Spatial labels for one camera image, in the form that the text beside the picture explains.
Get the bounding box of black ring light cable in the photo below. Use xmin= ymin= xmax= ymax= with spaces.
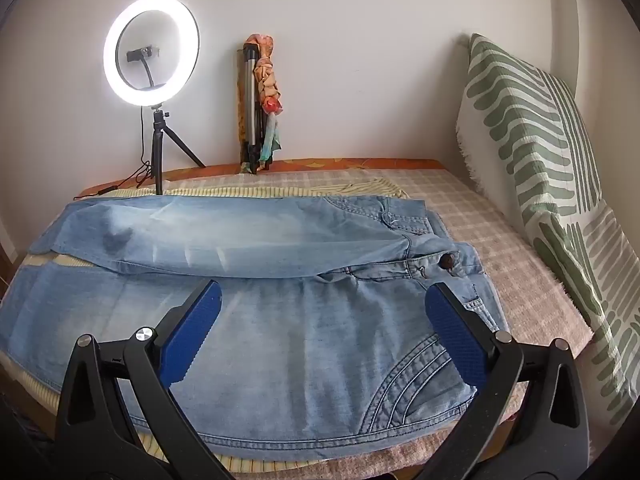
xmin=97 ymin=109 xmax=156 ymax=196

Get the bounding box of green striped white pillow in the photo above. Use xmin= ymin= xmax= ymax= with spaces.
xmin=455 ymin=33 xmax=621 ymax=391
xmin=570 ymin=197 xmax=640 ymax=428

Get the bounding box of pink checked blanket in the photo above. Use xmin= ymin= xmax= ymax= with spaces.
xmin=80 ymin=167 xmax=596 ymax=480

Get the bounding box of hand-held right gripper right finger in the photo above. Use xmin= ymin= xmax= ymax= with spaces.
xmin=424 ymin=282 xmax=591 ymax=480

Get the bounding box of orange patterned scarf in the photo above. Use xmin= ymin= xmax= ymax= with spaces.
xmin=243 ymin=34 xmax=287 ymax=173

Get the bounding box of blue towel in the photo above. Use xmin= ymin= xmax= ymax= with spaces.
xmin=0 ymin=194 xmax=503 ymax=448

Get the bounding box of orange patterned bed sheet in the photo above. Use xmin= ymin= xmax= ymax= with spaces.
xmin=80 ymin=158 xmax=446 ymax=196

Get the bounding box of folded silver tripod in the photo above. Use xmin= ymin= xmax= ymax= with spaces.
xmin=235 ymin=44 xmax=273 ymax=176

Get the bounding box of white ring light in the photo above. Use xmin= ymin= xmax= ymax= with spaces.
xmin=103 ymin=0 xmax=201 ymax=108

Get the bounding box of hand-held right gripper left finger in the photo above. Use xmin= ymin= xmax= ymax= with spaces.
xmin=54 ymin=280 xmax=236 ymax=480

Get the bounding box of black phone holder clamp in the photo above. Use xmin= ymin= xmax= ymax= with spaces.
xmin=126 ymin=46 xmax=161 ymax=92

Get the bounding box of black mini tripod stand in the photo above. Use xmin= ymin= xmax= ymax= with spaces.
xmin=135 ymin=105 xmax=207 ymax=196

